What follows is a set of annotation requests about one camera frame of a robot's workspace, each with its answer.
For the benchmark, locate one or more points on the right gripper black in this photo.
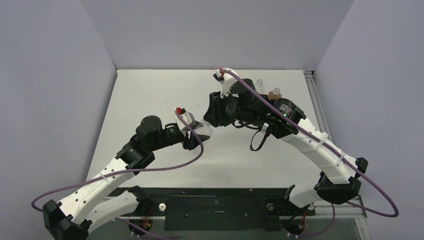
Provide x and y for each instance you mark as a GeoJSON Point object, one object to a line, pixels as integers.
{"type": "Point", "coordinates": [216, 108]}

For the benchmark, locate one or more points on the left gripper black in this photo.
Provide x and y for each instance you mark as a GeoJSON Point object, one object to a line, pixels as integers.
{"type": "Point", "coordinates": [191, 142]}

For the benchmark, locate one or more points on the clear plastic bottle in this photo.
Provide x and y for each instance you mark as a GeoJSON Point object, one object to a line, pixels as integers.
{"type": "Point", "coordinates": [206, 130]}

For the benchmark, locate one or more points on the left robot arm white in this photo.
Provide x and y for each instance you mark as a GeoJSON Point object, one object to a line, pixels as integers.
{"type": "Point", "coordinates": [75, 216]}

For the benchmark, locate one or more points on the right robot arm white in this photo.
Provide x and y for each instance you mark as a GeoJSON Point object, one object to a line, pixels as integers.
{"type": "Point", "coordinates": [337, 183]}

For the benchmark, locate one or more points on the clear empty bottle upright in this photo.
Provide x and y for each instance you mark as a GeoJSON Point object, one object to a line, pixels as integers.
{"type": "Point", "coordinates": [259, 86]}

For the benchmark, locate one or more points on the tea bottle red label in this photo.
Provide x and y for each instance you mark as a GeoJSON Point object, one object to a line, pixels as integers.
{"type": "Point", "coordinates": [274, 94]}

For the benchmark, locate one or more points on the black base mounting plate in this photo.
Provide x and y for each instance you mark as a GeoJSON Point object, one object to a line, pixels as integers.
{"type": "Point", "coordinates": [219, 209]}

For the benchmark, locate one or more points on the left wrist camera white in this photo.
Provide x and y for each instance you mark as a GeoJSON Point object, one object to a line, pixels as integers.
{"type": "Point", "coordinates": [184, 118]}

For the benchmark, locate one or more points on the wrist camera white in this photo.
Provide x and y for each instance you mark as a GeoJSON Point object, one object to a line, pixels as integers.
{"type": "Point", "coordinates": [184, 118]}
{"type": "Point", "coordinates": [226, 80]}

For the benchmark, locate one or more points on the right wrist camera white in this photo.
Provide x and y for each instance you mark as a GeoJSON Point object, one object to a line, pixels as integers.
{"type": "Point", "coordinates": [226, 80]}

